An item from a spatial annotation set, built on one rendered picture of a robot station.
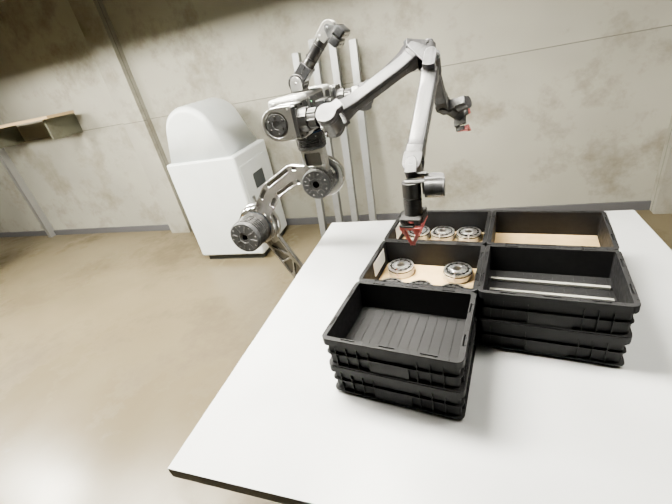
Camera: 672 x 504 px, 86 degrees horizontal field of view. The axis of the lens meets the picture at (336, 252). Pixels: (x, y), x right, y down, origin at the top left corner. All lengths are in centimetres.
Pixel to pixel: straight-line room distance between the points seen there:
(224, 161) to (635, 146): 338
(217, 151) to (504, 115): 248
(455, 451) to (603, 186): 315
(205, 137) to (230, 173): 36
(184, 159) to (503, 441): 325
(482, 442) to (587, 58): 303
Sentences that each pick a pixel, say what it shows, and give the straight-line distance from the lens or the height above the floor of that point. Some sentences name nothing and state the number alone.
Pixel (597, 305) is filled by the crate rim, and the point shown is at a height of 92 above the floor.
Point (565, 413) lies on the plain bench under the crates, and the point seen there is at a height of 70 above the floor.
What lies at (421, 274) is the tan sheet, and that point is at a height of 83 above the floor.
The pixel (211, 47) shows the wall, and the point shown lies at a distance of 417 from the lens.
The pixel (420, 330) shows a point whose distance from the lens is 121.
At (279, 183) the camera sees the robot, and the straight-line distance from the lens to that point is 191.
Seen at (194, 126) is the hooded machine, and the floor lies 132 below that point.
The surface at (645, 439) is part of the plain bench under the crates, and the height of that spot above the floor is 70.
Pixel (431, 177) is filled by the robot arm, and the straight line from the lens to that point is 114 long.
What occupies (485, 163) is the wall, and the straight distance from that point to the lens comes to 366.
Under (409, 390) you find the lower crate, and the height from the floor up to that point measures 77.
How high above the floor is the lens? 164
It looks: 28 degrees down
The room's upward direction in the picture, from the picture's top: 12 degrees counter-clockwise
